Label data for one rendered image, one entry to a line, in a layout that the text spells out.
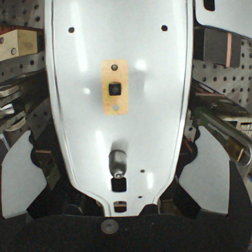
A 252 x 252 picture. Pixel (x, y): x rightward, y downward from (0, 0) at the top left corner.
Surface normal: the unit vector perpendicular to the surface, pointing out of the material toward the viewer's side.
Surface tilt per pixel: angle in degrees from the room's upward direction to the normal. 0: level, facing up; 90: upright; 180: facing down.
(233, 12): 0
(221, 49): 0
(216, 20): 0
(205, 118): 78
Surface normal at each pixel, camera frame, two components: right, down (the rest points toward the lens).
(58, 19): 0.04, 0.45
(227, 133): -0.97, 0.12
